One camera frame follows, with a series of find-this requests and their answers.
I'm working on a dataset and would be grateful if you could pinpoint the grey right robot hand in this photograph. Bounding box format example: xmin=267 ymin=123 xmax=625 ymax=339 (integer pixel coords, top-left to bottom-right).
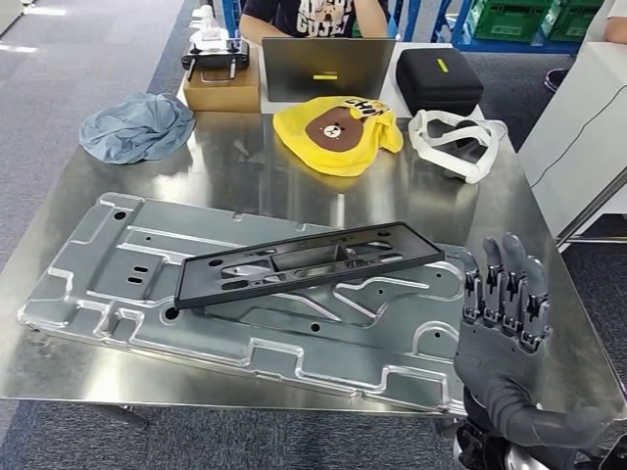
xmin=452 ymin=232 xmax=553 ymax=423

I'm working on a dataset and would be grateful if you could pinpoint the black plastic panel part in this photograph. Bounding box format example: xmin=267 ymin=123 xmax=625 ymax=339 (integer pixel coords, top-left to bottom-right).
xmin=174 ymin=221 xmax=446 ymax=311

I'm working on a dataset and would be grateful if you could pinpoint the stainless steel workbench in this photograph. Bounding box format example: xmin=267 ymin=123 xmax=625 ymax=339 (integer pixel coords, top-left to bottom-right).
xmin=0 ymin=111 xmax=627 ymax=423

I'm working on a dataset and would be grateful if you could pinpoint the white VR headset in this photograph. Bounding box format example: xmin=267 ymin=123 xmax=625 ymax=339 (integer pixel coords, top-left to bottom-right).
xmin=407 ymin=109 xmax=508 ymax=185

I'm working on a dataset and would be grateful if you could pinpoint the person's foot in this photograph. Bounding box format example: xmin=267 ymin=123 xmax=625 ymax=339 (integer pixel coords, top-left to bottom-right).
xmin=543 ymin=67 xmax=571 ymax=94

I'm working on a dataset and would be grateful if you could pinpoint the black zip case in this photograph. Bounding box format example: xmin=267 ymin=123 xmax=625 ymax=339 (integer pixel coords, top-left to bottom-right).
xmin=394 ymin=46 xmax=485 ymax=118

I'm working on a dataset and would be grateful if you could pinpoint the blue storage rack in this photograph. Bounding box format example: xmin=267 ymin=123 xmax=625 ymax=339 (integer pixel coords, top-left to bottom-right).
xmin=221 ymin=0 xmax=588 ymax=57

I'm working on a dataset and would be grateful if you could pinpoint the green plastic crate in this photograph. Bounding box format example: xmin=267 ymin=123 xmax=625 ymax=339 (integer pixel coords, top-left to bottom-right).
xmin=464 ymin=0 xmax=552 ymax=43
xmin=540 ymin=0 xmax=604 ymax=43

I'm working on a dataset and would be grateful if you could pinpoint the yellow bear print bag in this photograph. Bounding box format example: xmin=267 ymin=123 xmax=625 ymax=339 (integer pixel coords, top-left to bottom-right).
xmin=272 ymin=95 xmax=405 ymax=178

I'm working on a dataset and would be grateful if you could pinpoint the grey laptop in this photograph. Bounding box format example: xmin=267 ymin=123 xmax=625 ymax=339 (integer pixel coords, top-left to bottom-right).
xmin=261 ymin=36 xmax=397 ymax=104

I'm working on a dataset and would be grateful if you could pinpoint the person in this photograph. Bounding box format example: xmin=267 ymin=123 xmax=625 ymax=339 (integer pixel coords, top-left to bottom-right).
xmin=239 ymin=0 xmax=389 ymax=45

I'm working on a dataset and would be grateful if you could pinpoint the brown cardboard box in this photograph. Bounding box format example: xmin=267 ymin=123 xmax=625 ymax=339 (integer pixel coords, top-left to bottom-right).
xmin=182 ymin=43 xmax=261 ymax=115

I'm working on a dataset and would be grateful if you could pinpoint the black handheld controller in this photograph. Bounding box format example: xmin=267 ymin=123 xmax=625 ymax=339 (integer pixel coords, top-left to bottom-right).
xmin=181 ymin=37 xmax=250 ymax=82

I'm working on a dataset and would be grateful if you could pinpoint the white crumpled plastic bag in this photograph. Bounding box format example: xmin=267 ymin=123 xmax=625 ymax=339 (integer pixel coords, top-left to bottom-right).
xmin=190 ymin=5 xmax=231 ymax=53

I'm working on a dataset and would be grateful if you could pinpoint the silver stamped metal plate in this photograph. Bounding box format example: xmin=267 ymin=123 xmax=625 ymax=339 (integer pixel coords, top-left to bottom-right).
xmin=17 ymin=191 xmax=469 ymax=416

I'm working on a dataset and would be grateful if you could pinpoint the blue-grey crumpled cloth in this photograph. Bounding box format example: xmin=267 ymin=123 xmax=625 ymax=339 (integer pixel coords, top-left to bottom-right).
xmin=79 ymin=91 xmax=196 ymax=165

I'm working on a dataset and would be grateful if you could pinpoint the thin black cable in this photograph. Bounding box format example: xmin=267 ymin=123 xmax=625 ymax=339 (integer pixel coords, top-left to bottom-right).
xmin=530 ymin=84 xmax=627 ymax=189

